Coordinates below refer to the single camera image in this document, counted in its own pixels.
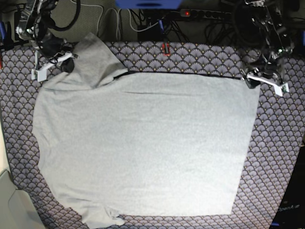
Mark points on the patterned fan-print tablecloth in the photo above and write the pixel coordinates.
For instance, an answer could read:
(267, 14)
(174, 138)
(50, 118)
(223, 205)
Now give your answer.
(273, 150)

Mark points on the black power strip red switch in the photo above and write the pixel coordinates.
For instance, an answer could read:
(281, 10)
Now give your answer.
(205, 14)

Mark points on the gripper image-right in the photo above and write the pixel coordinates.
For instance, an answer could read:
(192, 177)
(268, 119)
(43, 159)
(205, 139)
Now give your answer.
(271, 69)

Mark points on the light grey T-shirt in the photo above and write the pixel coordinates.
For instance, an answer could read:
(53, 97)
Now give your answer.
(117, 143)

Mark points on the red black table clamp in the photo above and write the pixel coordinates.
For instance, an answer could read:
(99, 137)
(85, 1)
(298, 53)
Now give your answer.
(166, 49)

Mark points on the blue box overhead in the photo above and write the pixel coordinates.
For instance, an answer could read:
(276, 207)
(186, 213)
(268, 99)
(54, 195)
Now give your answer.
(148, 4)

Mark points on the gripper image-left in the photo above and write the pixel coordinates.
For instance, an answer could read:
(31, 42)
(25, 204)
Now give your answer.
(52, 48)

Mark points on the beige plastic bin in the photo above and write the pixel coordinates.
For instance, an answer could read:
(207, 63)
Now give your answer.
(16, 208)

